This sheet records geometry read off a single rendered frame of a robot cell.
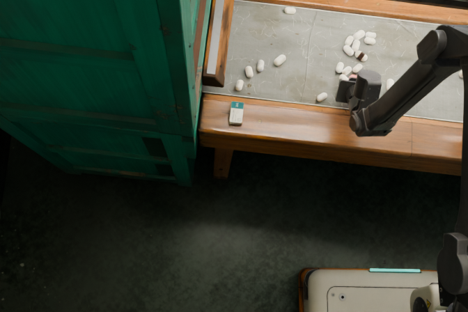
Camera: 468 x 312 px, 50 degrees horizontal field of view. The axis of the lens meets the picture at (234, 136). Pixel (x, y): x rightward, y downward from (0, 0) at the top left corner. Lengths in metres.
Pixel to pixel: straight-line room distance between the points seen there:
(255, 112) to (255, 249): 0.84
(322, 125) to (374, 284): 0.70
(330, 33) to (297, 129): 0.32
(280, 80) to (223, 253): 0.88
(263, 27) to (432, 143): 0.58
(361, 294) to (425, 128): 0.67
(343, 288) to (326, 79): 0.76
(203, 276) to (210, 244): 0.13
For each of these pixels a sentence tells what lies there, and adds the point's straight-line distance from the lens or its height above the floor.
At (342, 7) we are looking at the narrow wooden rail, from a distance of 1.56.
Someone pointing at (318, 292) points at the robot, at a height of 0.28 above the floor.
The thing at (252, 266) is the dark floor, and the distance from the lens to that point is 2.09.
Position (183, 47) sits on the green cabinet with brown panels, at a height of 1.38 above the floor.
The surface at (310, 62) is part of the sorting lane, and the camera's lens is 1.49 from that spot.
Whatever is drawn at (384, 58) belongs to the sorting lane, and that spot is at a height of 0.74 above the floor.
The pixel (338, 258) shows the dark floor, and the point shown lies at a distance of 2.15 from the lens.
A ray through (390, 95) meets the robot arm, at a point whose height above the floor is 1.08.
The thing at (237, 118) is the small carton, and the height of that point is 0.78.
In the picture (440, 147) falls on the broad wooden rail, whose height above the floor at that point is 0.76.
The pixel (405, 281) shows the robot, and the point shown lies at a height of 0.28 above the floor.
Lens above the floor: 2.09
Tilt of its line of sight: 75 degrees down
